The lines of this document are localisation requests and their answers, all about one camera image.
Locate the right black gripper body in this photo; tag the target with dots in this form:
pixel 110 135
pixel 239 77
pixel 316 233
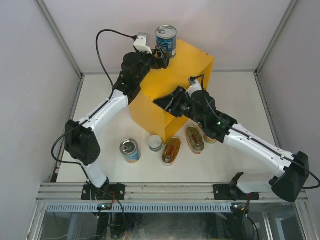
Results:
pixel 181 107

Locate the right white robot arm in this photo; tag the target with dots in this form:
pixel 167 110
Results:
pixel 289 172

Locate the right aluminium corner post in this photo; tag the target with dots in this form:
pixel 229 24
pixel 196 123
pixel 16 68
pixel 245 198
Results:
pixel 281 26

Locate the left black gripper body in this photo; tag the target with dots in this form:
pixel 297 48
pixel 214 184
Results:
pixel 155 63

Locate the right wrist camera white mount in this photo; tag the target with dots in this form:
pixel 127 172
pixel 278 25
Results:
pixel 194 85

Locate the left aluminium corner post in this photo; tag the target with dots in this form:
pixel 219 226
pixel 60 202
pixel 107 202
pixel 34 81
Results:
pixel 48 18

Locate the light blue Progresso soup can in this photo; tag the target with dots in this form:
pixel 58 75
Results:
pixel 130 150

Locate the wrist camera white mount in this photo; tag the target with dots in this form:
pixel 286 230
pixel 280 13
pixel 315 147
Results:
pixel 141 43
pixel 194 85

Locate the yellow two-shelf cabinet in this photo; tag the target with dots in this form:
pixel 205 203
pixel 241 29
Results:
pixel 188 61

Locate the right gold oval fish tin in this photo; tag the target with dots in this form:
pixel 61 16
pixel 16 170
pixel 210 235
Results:
pixel 194 139

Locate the dark blue soup can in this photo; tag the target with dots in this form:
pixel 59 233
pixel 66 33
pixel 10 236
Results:
pixel 166 39

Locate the gold oval fish tin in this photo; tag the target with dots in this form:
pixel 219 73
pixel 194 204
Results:
pixel 194 139
pixel 171 151

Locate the small green can white lid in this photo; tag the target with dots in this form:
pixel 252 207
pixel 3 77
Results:
pixel 155 143

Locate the grey slotted cable duct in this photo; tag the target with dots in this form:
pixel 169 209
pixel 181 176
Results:
pixel 211 207

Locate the left gold oval fish tin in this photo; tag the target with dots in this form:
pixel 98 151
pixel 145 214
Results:
pixel 171 151

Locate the aluminium corner post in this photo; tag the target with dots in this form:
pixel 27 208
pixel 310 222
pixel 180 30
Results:
pixel 281 26
pixel 48 18

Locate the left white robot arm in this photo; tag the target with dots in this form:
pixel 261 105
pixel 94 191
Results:
pixel 81 136

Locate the near small can white lid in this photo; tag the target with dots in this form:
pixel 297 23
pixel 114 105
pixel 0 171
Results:
pixel 208 139

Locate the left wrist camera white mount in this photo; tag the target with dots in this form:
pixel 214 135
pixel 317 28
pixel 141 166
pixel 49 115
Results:
pixel 141 43

